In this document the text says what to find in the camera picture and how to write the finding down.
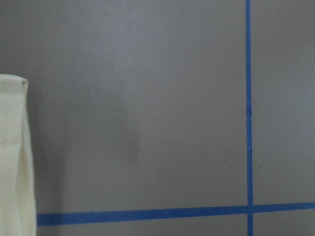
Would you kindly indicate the beige long-sleeve printed shirt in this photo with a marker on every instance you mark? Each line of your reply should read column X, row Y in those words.
column 17, row 197

